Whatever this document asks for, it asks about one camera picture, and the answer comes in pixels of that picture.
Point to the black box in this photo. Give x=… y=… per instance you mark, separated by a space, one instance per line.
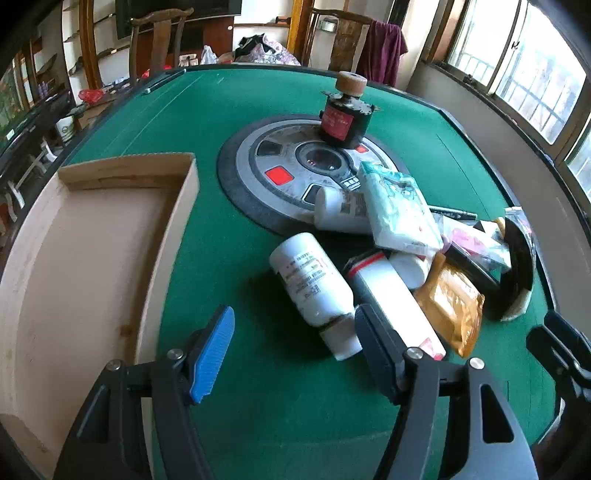
x=471 y=270

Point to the black curved band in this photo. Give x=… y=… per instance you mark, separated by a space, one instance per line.
x=519 y=258

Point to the yellow brown packet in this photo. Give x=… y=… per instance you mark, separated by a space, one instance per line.
x=450 y=309

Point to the window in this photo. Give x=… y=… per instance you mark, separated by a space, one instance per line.
x=531 y=60

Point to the cardboard box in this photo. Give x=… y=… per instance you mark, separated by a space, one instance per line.
x=69 y=277

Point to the clear plastic bag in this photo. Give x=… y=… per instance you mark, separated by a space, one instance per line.
x=475 y=242

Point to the small white jar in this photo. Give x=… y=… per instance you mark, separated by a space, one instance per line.
x=408 y=270

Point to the green white tissue pack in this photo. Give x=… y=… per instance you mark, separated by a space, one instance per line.
x=397 y=212

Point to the large white cylindrical bottle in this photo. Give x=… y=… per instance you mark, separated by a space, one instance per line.
x=304 y=277

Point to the round grey table control panel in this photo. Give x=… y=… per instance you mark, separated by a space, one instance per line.
x=251 y=161

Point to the white bucket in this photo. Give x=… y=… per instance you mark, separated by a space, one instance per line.
x=66 y=129

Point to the black television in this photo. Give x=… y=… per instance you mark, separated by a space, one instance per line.
x=184 y=14

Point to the floral clothes pile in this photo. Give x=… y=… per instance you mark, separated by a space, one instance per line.
x=268 y=50

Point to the white tube bottle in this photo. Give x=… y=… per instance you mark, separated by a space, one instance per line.
x=332 y=207

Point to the wooden chair with purple garment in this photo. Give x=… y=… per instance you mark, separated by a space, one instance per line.
x=344 y=41

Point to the black pen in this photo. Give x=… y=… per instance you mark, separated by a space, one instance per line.
x=455 y=213

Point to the purple garment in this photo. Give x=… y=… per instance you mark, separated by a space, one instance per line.
x=383 y=50

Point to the white plastic bag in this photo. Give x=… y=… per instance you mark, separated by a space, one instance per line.
x=207 y=55

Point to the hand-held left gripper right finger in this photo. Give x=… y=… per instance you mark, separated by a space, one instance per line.
x=378 y=350

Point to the green wall mural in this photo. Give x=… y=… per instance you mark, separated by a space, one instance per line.
x=9 y=106

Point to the long white carton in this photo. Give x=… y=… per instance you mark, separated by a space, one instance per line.
x=392 y=300

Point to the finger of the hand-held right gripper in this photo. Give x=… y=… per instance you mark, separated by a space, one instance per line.
x=568 y=330
x=549 y=346

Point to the slim grey rod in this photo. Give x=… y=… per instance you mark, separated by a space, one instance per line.
x=164 y=79

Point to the wooden wall shelf unit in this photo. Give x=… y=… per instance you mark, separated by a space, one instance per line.
x=207 y=34

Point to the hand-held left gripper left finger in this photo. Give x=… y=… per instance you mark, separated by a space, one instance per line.
x=210 y=355

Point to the low wooden cabinet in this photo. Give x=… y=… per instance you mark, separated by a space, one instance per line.
x=92 y=114

